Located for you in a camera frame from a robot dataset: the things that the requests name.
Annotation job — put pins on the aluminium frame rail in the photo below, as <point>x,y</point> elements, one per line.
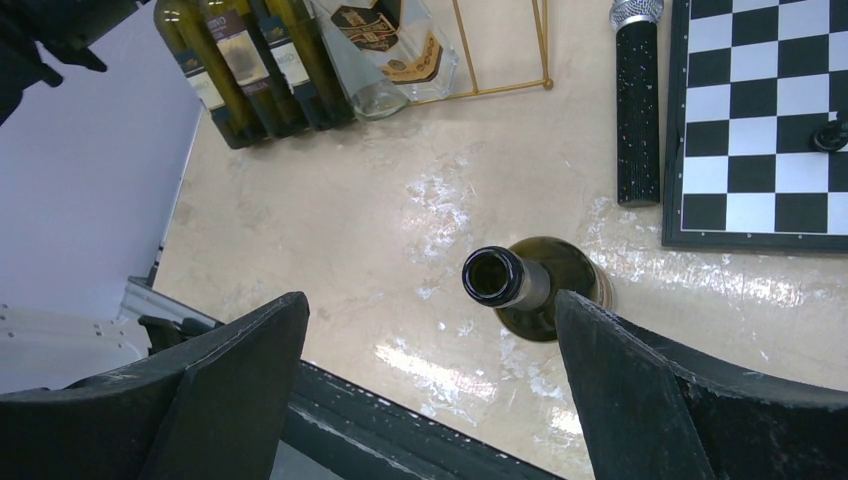
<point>140,297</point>

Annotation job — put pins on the clear square liquor bottle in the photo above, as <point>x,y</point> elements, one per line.
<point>402,39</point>

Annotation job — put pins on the green bottle silver cap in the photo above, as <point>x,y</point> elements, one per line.
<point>236,33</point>

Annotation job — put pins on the black white chessboard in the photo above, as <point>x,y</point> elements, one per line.
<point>749,84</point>

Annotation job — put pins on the gold wire wine rack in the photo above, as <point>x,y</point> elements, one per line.
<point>503,46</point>

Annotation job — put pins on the clear round glass bottle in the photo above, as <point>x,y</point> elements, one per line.
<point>369,92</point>

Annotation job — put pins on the black mounting base bar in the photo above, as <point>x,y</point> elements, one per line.
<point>358,434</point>

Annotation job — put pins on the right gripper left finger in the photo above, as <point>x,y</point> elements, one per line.
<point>212,407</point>

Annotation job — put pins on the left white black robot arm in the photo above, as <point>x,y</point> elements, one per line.
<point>65,28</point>

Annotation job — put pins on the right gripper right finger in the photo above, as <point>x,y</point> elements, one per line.
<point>653,408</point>

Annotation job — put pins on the dark bottle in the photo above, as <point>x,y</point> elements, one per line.
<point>296,43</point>
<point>183,29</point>

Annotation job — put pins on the black chess piece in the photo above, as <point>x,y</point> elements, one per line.
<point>832,136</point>

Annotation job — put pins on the black glitter microphone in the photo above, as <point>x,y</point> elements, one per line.
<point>635,23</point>

